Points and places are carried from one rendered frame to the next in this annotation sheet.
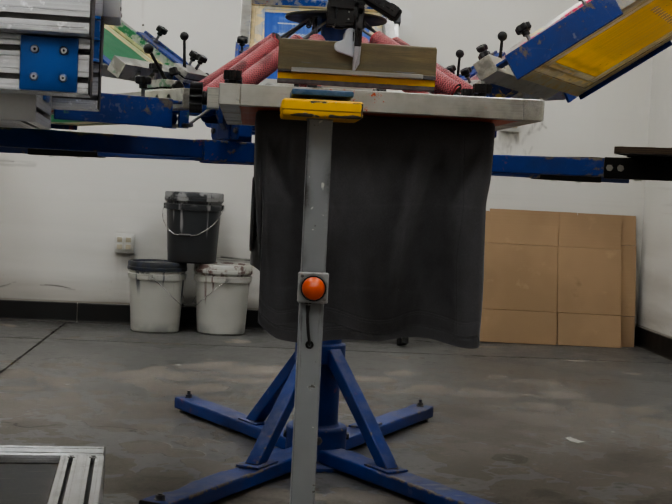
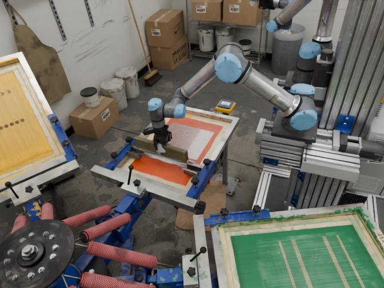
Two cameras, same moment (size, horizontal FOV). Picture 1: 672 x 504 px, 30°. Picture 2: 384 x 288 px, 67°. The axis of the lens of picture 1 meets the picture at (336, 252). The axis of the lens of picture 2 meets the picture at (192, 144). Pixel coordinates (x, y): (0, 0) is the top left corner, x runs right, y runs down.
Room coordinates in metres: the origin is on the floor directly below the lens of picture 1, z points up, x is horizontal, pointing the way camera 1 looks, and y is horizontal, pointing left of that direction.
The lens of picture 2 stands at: (3.82, 0.84, 2.24)
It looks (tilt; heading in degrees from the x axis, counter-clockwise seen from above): 41 degrees down; 213
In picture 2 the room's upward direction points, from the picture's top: 5 degrees counter-clockwise
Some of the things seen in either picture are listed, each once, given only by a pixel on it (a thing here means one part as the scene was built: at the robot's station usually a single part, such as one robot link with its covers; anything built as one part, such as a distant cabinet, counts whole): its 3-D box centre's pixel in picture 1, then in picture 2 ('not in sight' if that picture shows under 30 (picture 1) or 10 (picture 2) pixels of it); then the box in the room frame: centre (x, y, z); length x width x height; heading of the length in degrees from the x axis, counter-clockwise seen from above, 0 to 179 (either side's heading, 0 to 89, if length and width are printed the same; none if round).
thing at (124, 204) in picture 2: not in sight; (129, 202); (3.20, 0.00, 1.02); 0.17 x 0.06 x 0.05; 4
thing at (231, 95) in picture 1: (363, 113); (179, 143); (2.64, -0.04, 0.97); 0.79 x 0.58 x 0.04; 4
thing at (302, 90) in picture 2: not in sight; (300, 98); (2.50, 0.65, 1.42); 0.13 x 0.12 x 0.14; 18
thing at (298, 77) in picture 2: not in sight; (304, 72); (2.01, 0.57, 1.31); 0.15 x 0.15 x 0.10
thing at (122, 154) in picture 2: not in sight; (124, 155); (2.90, -0.30, 0.98); 0.30 x 0.05 x 0.07; 4
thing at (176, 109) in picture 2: not in sight; (175, 109); (2.80, 0.08, 1.39); 0.11 x 0.11 x 0.08; 18
